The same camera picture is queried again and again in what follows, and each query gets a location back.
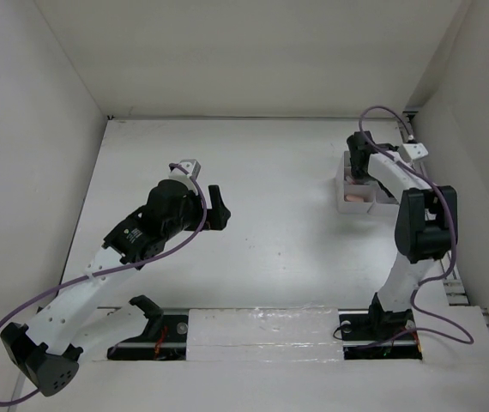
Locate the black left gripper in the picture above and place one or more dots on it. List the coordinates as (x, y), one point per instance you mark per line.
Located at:
(218, 214)

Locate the pink highlighter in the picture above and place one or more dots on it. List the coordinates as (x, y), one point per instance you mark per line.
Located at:
(350, 180)

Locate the pink white mini stapler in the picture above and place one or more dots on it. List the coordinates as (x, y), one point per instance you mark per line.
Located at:
(353, 198)

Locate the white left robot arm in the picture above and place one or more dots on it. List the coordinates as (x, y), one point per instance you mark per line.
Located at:
(51, 346)

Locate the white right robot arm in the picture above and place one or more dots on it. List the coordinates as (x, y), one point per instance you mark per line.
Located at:
(426, 222)

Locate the white compartment organizer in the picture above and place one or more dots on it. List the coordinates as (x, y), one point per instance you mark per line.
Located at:
(377, 202)

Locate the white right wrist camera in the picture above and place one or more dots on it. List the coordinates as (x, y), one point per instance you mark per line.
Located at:
(412, 151)

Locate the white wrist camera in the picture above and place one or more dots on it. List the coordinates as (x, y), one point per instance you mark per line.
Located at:
(412, 151)
(189, 168)

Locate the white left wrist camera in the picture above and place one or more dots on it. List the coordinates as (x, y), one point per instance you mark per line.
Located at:
(189, 168)

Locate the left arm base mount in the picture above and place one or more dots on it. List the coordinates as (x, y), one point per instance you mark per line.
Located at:
(164, 337)

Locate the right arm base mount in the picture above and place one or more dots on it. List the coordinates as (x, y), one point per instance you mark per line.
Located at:
(373, 335)

